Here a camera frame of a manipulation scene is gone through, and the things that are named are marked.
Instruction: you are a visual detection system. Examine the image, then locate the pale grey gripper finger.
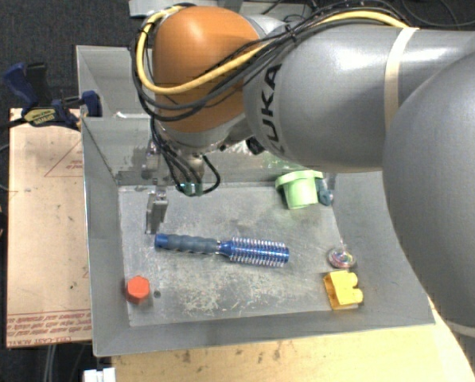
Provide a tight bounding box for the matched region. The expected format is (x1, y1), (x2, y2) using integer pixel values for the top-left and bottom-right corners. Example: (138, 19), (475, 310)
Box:
(153, 188), (170, 231)
(144, 195), (156, 236)

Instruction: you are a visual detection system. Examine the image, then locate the blue hairbrush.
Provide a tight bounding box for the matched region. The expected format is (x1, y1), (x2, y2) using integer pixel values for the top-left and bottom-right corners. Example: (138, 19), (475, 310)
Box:
(154, 232), (291, 269)

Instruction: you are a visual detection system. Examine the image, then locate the orange hexagonal block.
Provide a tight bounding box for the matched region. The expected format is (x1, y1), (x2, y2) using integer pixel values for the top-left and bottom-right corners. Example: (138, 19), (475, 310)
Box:
(125, 275), (152, 305)

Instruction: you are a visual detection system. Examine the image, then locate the brown cardboard board, red print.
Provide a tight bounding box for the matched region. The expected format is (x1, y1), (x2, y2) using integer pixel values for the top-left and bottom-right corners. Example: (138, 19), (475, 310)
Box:
(5, 107), (93, 349)

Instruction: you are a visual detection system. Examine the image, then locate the grey metal bin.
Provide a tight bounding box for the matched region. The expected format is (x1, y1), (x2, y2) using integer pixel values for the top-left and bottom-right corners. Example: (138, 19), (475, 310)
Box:
(76, 45), (436, 358)

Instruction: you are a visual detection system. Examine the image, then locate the pale green plastic cup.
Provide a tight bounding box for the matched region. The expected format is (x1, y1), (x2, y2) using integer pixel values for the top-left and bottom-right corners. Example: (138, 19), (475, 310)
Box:
(274, 169), (325, 211)

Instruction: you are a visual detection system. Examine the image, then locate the small blue-grey plastic piece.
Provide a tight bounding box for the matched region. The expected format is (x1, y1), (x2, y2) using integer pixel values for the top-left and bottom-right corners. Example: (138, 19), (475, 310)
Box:
(317, 177), (335, 208)

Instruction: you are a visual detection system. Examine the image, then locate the shiny iridescent spinning top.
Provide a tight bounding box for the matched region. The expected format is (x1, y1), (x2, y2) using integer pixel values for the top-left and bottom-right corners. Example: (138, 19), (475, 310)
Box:
(326, 244), (358, 271)

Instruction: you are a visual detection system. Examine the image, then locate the yellow toy brick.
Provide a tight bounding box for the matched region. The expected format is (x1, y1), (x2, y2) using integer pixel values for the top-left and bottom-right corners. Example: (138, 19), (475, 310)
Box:
(322, 270), (364, 311)

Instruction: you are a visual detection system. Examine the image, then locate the black cylinder on white bracket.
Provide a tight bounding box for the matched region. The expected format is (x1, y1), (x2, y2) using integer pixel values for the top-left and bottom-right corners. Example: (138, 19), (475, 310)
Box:
(236, 135), (267, 156)

